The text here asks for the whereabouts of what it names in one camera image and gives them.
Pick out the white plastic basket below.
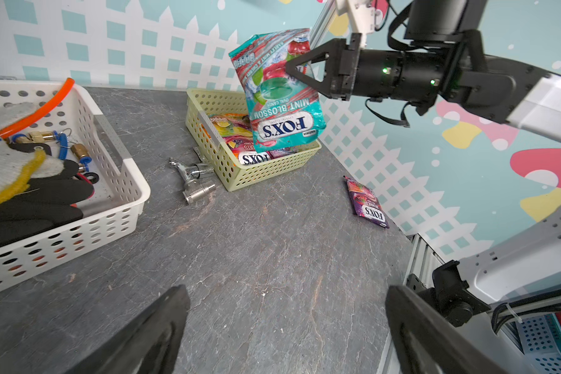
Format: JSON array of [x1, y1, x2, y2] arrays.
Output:
[[0, 85, 151, 292]]

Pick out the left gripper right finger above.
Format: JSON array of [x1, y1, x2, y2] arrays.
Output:
[[385, 285, 506, 373]]

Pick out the orange Fox's fruits bag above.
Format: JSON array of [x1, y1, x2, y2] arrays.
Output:
[[209, 113, 255, 155]]

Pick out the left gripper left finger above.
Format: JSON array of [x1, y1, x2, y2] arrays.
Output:
[[67, 285, 190, 373]]

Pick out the purple Fox's berries bag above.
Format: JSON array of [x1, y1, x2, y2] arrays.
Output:
[[225, 136, 297, 166]]

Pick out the yellow black tool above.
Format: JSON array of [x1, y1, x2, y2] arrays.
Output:
[[0, 161, 94, 247]]

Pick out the blue white work glove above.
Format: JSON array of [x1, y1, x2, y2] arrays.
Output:
[[0, 102, 64, 204]]

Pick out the teal Fox's mint bag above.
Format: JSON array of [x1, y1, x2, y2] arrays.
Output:
[[229, 28, 326, 152]]

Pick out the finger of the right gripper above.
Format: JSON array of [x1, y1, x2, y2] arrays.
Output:
[[285, 38, 346, 96]]

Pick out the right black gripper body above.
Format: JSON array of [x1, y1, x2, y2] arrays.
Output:
[[324, 38, 455, 103]]

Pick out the metal fitting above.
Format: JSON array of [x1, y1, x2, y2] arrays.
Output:
[[168, 147, 217, 205]]

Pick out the purple Fox's bag near wall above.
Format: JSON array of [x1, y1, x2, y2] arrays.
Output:
[[344, 176, 389, 228]]

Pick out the green plastic basket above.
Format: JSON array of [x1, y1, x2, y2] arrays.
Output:
[[185, 88, 322, 192]]

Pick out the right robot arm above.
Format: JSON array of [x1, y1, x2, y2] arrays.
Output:
[[285, 1, 561, 330]]

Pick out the orange tube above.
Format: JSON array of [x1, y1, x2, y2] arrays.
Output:
[[0, 77, 76, 140]]

